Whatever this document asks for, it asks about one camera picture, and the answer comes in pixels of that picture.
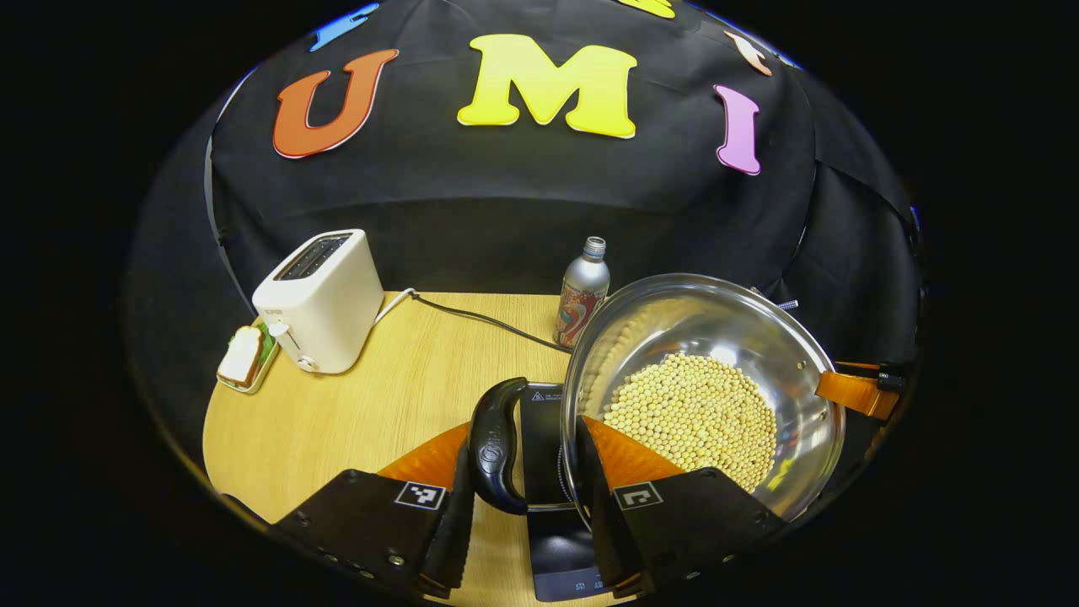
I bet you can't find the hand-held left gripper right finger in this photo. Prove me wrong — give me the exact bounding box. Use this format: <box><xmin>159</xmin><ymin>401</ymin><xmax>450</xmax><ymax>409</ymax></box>
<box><xmin>575</xmin><ymin>415</ymin><xmax>789</xmax><ymax>599</ymax></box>

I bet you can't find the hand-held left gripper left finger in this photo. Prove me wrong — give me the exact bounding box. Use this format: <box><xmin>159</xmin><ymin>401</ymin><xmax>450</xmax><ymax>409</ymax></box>
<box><xmin>270</xmin><ymin>422</ymin><xmax>477</xmax><ymax>601</ymax></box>

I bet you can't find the black induction cooktop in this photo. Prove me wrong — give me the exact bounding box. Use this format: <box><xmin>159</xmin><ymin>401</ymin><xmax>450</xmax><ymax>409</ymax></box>
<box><xmin>518</xmin><ymin>381</ymin><xmax>616</xmax><ymax>603</ymax></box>

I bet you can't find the stainless steel pot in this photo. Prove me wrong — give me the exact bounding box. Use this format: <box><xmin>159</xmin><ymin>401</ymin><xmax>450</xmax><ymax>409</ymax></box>
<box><xmin>468</xmin><ymin>272</ymin><xmax>846</xmax><ymax>524</ymax></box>

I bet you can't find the pile of soybeans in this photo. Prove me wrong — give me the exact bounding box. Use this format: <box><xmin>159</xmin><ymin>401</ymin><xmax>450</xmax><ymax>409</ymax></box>
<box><xmin>603</xmin><ymin>352</ymin><xmax>778</xmax><ymax>494</ymax></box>

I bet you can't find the silver drink bottle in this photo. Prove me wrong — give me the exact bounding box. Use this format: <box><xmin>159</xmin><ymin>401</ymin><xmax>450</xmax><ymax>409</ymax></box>
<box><xmin>553</xmin><ymin>236</ymin><xmax>611</xmax><ymax>350</ymax></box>

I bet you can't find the small green plate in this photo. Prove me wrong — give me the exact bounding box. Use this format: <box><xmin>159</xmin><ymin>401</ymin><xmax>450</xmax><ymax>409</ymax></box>
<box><xmin>216</xmin><ymin>320</ymin><xmax>282</xmax><ymax>395</ymax></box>

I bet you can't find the white toaster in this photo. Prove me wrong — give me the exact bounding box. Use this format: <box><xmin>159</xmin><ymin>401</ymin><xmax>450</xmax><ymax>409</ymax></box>
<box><xmin>252</xmin><ymin>228</ymin><xmax>385</xmax><ymax>375</ymax></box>

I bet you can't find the bread slice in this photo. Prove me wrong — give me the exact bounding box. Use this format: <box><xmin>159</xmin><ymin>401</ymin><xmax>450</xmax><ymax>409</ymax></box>
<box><xmin>217</xmin><ymin>326</ymin><xmax>264</xmax><ymax>387</ymax></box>

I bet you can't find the black backdrop cloth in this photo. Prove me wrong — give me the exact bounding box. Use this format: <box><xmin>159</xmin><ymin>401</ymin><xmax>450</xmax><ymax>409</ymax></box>
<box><xmin>126</xmin><ymin>0</ymin><xmax>924</xmax><ymax>439</ymax></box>

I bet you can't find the black power cable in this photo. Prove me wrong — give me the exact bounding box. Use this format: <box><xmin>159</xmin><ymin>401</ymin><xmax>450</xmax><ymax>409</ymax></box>
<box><xmin>411</xmin><ymin>293</ymin><xmax>572</xmax><ymax>353</ymax></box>

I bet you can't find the white toaster cable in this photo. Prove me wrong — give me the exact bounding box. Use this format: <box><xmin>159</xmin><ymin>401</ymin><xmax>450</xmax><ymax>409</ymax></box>
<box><xmin>373</xmin><ymin>287</ymin><xmax>418</xmax><ymax>325</ymax></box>

